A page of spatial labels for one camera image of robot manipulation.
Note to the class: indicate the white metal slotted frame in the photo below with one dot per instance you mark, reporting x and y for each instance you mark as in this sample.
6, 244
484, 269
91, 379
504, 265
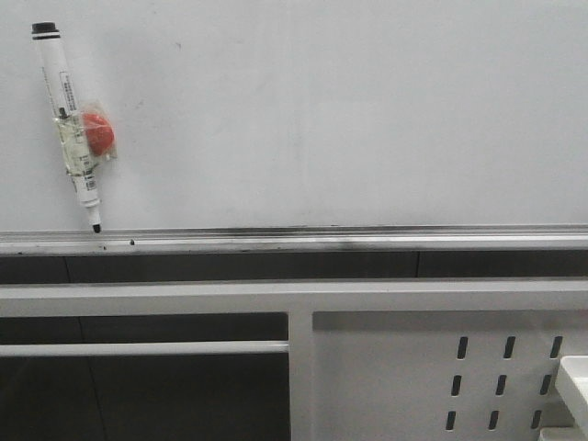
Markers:
347, 360

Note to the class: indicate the white whiteboard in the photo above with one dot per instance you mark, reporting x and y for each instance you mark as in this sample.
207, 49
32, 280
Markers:
305, 113

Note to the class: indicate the white black whiteboard marker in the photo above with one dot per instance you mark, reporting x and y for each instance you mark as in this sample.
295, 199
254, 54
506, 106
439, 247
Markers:
67, 116

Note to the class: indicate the aluminium whiteboard tray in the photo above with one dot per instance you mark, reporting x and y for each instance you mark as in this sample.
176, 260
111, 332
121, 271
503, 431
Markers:
298, 240

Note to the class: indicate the white plastic bin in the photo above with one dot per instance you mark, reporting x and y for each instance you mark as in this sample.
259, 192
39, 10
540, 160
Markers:
571, 385

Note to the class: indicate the red round magnet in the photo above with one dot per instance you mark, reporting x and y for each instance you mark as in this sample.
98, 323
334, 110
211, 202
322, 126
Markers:
99, 133

